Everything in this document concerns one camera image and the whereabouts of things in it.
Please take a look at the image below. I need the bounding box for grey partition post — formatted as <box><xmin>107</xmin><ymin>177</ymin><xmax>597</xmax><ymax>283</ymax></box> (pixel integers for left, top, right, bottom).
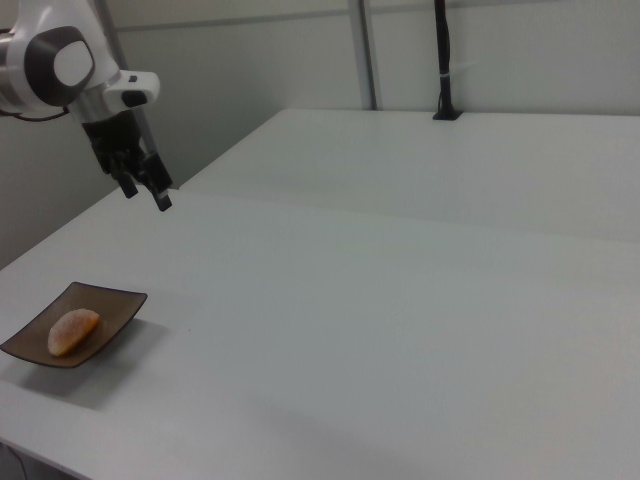
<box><xmin>348</xmin><ymin>0</ymin><xmax>378</xmax><ymax>110</ymax></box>

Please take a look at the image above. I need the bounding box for brown square ceramic plate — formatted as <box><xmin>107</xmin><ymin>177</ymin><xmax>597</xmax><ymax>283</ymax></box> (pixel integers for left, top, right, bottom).
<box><xmin>0</xmin><ymin>281</ymin><xmax>149</xmax><ymax>371</ymax></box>

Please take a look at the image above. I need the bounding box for black camera stand pole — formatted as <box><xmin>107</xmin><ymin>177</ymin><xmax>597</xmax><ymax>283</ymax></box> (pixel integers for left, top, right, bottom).
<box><xmin>431</xmin><ymin>0</ymin><xmax>464</xmax><ymax>122</ymax></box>

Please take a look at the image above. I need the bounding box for orange sugared bread bun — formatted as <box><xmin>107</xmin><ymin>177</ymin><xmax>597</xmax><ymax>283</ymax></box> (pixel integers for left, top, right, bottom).
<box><xmin>47</xmin><ymin>308</ymin><xmax>101</xmax><ymax>358</ymax></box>

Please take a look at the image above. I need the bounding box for thin black floor cable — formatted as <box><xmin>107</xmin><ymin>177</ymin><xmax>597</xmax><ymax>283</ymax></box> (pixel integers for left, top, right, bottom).
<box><xmin>0</xmin><ymin>442</ymin><xmax>29</xmax><ymax>480</ymax></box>

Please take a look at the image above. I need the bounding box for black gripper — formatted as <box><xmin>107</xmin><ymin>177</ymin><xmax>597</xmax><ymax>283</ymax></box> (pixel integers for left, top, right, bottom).
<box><xmin>81</xmin><ymin>109</ymin><xmax>175</xmax><ymax>213</ymax></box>

